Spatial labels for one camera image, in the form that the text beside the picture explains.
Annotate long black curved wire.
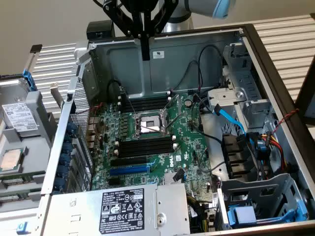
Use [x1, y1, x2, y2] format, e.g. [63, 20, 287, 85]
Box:
[193, 93, 223, 145]

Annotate thin red wire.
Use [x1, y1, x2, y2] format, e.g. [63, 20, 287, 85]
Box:
[75, 102, 104, 115]

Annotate blue plastic disk caddy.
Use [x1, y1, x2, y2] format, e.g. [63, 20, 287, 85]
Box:
[227, 201, 308, 227]

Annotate blue flat SATA wire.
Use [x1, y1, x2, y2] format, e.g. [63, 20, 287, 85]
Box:
[213, 103, 247, 135]

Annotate silver CPU chip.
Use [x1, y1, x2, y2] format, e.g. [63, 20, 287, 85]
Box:
[0, 147, 28, 173]

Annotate short black looped wire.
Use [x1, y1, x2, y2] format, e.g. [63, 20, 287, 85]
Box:
[107, 80, 124, 99]

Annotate thick black looped wire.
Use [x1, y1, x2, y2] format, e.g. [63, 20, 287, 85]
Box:
[198, 45, 224, 89]

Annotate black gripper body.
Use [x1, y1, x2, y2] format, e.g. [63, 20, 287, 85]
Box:
[118, 0, 168, 15]

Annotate tall metal drive bay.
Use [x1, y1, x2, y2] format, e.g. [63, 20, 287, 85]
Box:
[207, 41, 278, 130]

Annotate grey tray with labelled drive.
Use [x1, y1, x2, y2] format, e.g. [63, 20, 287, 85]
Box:
[0, 73, 60, 214]

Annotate silver chipset heatsink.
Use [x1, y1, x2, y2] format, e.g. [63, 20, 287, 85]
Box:
[163, 172, 186, 184]

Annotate thin metal locking lever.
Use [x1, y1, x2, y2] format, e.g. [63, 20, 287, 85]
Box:
[120, 85, 138, 116]
[136, 121, 170, 136]

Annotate silver hard disk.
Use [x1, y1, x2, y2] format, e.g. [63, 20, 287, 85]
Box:
[0, 77, 40, 137]

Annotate RAM slot black latches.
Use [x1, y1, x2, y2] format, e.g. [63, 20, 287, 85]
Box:
[117, 147, 176, 159]

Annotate black framed monitor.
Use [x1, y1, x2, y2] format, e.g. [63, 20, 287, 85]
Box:
[294, 55, 315, 126]

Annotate green Dell motherboard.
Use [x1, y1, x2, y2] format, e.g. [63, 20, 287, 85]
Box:
[91, 92, 217, 197]

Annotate thin black wire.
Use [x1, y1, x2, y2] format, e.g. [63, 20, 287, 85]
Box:
[172, 60, 200, 91]

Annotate RAM slot white latches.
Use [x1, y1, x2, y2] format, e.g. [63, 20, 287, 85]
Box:
[114, 143, 178, 155]

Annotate long black expansion slot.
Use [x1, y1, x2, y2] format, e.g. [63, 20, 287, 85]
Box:
[110, 157, 148, 167]

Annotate grey metal disk bay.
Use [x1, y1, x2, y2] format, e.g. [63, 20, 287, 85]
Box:
[216, 173, 310, 231]

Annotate blue plastic button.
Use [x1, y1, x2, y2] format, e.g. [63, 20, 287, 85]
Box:
[16, 221, 32, 236]

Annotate open metal PC case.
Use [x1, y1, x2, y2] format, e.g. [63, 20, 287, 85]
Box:
[36, 23, 315, 236]

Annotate CPU socket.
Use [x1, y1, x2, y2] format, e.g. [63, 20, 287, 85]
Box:
[132, 109, 172, 140]

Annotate metal bar black cap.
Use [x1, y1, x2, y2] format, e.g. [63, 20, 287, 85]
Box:
[24, 44, 43, 72]

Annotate blue plastic clip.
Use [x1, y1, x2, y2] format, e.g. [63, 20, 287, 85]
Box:
[22, 69, 38, 92]

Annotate silver power supply unit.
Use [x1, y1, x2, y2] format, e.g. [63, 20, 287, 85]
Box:
[43, 181, 191, 236]

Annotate silver slot bracket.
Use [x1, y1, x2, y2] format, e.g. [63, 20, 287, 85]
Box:
[50, 82, 64, 109]

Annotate metal socket cover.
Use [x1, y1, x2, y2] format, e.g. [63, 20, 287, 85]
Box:
[162, 94, 183, 128]

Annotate yellow black power wires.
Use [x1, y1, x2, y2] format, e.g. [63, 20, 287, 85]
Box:
[186, 195, 215, 233]

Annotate black box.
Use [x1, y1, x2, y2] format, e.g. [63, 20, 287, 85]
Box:
[86, 21, 116, 41]

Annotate grey curved wire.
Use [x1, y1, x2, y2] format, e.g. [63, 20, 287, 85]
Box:
[196, 149, 226, 173]

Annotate black plastic fan shroud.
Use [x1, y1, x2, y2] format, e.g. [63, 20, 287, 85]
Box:
[221, 132, 258, 179]

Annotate red black twisted wire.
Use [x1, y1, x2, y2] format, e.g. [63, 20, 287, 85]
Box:
[270, 108, 300, 135]

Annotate blue expansion slot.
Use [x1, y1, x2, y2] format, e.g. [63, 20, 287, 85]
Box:
[109, 165, 150, 177]

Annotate red yellow power wires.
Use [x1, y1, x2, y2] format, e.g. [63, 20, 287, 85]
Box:
[260, 131, 287, 170]

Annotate blue wire connector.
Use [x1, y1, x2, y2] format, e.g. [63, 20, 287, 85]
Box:
[248, 136, 269, 160]

